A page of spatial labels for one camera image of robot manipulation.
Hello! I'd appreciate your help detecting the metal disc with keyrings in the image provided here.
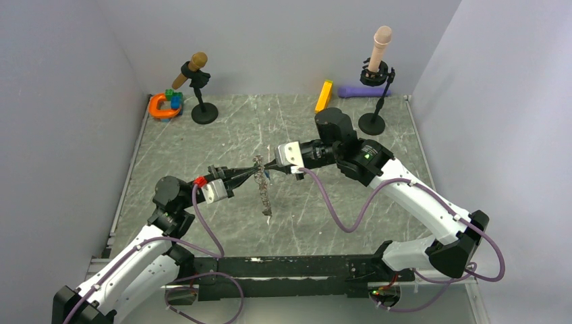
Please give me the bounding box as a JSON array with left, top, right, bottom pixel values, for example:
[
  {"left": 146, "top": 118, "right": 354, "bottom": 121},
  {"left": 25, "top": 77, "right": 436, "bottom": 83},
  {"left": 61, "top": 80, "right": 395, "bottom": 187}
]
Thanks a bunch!
[{"left": 253, "top": 155, "right": 273, "bottom": 217}]

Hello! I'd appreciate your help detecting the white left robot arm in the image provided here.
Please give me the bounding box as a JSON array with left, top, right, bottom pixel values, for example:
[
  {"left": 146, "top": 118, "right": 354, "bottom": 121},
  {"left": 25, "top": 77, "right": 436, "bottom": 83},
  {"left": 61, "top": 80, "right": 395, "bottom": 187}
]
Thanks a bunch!
[{"left": 51, "top": 165, "right": 259, "bottom": 323}]

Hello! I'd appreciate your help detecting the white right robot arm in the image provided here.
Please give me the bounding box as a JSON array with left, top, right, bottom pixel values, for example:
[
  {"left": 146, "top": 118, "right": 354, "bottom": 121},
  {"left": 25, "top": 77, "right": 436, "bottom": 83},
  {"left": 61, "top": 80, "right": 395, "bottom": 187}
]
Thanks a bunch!
[{"left": 265, "top": 107, "right": 489, "bottom": 281}]

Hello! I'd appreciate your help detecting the black left microphone stand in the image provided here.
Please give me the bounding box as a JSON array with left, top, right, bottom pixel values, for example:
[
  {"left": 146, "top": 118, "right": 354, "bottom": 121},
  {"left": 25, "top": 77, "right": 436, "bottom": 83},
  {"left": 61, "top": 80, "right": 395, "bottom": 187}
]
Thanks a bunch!
[{"left": 191, "top": 88, "right": 219, "bottom": 125}]

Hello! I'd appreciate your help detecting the black microphone stand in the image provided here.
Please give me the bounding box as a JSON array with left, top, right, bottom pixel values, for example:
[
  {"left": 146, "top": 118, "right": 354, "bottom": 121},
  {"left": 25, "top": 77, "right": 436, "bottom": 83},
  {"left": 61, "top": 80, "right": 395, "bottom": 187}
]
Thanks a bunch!
[
  {"left": 358, "top": 60, "right": 397, "bottom": 136},
  {"left": 191, "top": 88, "right": 219, "bottom": 125}
]

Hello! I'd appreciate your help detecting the yellow toy block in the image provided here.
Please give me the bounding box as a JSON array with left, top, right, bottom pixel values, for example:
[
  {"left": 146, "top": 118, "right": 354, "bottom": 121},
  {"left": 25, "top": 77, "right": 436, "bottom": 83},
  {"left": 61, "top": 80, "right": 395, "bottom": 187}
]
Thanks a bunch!
[{"left": 314, "top": 80, "right": 333, "bottom": 114}]

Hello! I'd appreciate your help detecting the colourful toy block stack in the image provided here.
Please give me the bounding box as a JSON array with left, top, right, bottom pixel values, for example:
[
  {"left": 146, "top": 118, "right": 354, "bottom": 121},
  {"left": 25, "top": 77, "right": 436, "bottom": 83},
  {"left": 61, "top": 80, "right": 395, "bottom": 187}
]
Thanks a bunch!
[{"left": 165, "top": 89, "right": 183, "bottom": 110}]

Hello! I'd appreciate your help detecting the black right microphone stand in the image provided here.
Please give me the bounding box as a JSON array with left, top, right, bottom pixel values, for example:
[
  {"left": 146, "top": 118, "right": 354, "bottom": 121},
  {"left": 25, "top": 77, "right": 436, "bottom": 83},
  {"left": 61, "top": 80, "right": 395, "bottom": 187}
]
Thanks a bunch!
[{"left": 358, "top": 60, "right": 397, "bottom": 136}]

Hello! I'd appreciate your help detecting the purple cylinder toy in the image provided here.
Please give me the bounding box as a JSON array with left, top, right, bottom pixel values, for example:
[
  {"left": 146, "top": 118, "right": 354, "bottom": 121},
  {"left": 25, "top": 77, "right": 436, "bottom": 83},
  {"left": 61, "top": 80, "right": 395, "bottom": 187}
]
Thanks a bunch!
[{"left": 337, "top": 86, "right": 384, "bottom": 98}]

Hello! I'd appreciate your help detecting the brown microphone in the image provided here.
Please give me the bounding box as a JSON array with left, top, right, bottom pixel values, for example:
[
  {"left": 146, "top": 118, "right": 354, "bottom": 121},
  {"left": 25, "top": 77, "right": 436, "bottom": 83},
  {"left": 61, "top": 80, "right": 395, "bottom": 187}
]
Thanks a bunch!
[{"left": 171, "top": 52, "right": 210, "bottom": 90}]

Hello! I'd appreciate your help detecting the beige microphone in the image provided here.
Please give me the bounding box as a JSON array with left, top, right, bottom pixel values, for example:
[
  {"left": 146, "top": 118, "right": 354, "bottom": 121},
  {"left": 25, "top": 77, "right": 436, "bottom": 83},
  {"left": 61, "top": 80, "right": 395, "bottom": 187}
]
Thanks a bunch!
[{"left": 368, "top": 26, "right": 393, "bottom": 73}]

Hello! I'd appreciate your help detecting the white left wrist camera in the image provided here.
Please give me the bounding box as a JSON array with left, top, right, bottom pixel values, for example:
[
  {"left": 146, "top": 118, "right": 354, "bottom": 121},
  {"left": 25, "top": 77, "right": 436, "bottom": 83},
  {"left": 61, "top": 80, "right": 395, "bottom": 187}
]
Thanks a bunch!
[{"left": 193, "top": 177, "right": 229, "bottom": 204}]

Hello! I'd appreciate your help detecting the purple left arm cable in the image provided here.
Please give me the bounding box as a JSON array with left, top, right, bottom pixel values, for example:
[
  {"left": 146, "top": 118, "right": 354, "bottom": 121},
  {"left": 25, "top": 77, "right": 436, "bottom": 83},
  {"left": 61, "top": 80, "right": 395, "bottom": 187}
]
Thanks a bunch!
[{"left": 62, "top": 183, "right": 246, "bottom": 324}]

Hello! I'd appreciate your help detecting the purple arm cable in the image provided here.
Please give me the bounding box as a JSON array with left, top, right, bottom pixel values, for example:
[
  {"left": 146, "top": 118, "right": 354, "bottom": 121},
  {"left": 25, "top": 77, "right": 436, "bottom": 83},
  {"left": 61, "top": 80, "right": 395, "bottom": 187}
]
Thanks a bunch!
[
  {"left": 62, "top": 183, "right": 246, "bottom": 324},
  {"left": 298, "top": 167, "right": 506, "bottom": 313}
]

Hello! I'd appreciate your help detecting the orange toy ring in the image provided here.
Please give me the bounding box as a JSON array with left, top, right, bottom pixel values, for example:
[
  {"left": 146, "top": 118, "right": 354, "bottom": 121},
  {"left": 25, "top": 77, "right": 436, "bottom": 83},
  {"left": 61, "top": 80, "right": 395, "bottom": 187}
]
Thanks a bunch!
[{"left": 148, "top": 92, "right": 183, "bottom": 121}]

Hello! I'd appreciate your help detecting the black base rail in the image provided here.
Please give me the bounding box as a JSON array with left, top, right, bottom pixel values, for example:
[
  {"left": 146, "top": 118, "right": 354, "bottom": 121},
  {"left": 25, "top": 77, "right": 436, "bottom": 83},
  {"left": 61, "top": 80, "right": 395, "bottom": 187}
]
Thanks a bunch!
[{"left": 168, "top": 254, "right": 415, "bottom": 301}]

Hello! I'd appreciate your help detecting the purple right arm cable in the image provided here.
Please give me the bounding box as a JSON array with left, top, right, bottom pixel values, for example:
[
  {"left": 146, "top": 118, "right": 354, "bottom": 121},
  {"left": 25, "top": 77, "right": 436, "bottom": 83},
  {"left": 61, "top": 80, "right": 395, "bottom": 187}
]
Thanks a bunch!
[{"left": 298, "top": 167, "right": 506, "bottom": 313}]

